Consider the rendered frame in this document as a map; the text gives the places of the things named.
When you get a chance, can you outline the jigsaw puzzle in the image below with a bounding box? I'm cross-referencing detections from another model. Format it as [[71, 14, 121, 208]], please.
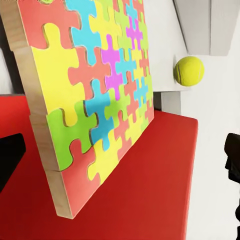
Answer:
[[0, 0, 154, 219]]

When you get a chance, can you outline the toy box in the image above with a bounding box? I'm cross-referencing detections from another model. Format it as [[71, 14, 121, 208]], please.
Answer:
[[174, 0, 240, 57]]

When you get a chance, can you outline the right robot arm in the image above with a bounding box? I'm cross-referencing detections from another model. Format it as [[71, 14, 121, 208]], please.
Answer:
[[225, 157, 240, 240]]

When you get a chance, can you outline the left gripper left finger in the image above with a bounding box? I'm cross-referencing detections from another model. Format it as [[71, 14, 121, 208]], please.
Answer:
[[0, 132, 26, 193]]

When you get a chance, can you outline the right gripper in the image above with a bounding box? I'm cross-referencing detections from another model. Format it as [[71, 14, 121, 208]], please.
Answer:
[[225, 157, 240, 184]]

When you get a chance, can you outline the tennis ball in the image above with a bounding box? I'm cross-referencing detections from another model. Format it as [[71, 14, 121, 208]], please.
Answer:
[[174, 55, 205, 87]]

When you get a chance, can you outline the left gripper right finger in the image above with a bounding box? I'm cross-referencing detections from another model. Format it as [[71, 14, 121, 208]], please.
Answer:
[[224, 132, 240, 172]]

